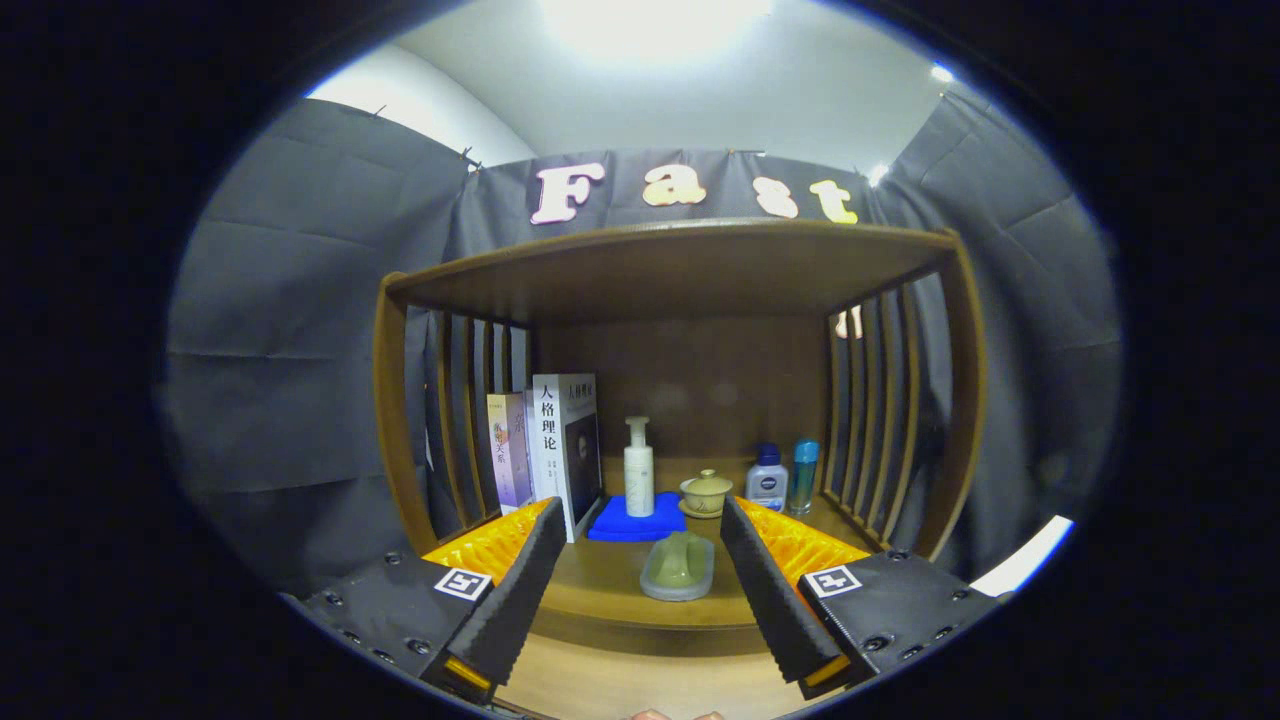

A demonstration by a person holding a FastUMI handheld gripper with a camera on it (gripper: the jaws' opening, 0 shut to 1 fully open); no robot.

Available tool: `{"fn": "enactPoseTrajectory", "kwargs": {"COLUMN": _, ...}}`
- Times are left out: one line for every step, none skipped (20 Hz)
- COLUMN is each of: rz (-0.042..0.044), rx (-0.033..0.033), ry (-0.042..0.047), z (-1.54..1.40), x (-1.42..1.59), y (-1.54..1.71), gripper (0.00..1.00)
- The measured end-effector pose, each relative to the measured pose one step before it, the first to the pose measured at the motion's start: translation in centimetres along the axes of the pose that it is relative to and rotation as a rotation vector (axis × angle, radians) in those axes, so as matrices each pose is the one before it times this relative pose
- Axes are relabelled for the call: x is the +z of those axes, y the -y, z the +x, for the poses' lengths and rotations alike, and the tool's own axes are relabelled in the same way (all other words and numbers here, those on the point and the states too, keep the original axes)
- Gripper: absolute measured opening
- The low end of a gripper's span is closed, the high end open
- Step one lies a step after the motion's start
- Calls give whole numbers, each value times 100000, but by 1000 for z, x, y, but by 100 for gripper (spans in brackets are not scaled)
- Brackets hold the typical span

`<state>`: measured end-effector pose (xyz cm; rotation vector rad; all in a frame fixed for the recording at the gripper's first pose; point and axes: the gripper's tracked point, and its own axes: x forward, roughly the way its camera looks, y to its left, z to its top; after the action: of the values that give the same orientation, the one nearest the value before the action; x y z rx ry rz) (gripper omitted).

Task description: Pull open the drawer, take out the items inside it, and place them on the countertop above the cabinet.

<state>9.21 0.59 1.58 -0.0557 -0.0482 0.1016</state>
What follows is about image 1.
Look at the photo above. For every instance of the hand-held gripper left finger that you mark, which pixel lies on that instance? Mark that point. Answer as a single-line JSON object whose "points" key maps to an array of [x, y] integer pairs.
{"points": [[520, 600]]}

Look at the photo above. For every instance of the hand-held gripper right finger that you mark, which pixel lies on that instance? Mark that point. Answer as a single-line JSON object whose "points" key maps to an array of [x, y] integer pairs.
{"points": [[770, 600]]}

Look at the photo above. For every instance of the green ornament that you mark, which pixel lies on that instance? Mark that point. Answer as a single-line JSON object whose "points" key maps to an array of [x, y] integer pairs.
{"points": [[680, 570]]}

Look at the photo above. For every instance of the wooden countertop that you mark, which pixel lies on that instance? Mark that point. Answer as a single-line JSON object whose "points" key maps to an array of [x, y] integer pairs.
{"points": [[610, 575]]}

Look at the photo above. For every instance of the wooden cabinet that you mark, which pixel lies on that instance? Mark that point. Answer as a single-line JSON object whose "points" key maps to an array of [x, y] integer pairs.
{"points": [[690, 380]]}

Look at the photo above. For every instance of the white bottle with blue cap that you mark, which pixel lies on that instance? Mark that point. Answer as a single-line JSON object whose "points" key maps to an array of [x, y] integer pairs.
{"points": [[767, 485]]}

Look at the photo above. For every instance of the blue folded cloth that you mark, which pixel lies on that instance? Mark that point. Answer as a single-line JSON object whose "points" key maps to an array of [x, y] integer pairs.
{"points": [[615, 525]]}

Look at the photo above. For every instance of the yellow lidded teacup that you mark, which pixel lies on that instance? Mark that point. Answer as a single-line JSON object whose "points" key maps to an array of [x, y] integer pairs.
{"points": [[706, 492]]}

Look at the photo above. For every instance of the teal bottle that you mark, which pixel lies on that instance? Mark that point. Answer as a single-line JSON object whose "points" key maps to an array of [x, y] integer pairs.
{"points": [[803, 475]]}

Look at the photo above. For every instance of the purple book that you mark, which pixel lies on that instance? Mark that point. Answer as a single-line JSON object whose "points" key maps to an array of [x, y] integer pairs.
{"points": [[508, 455]]}

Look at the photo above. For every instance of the thick white book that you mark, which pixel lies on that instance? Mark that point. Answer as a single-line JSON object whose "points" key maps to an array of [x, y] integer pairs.
{"points": [[550, 450]]}

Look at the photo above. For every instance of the thin white book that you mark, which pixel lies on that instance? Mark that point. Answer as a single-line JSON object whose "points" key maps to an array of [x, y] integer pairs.
{"points": [[529, 440]]}

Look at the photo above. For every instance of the white pump bottle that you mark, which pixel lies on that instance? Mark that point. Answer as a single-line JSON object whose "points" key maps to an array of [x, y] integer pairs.
{"points": [[639, 480]]}

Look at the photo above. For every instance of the black backdrop cloth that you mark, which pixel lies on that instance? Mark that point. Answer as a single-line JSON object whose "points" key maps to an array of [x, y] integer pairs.
{"points": [[300, 350]]}

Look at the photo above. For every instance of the small ceiling spotlight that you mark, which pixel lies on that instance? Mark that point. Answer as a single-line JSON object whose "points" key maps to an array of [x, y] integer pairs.
{"points": [[878, 174], [942, 73]]}

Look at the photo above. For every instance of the large ceiling light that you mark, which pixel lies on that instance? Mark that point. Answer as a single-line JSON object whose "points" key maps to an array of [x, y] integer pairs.
{"points": [[655, 20]]}

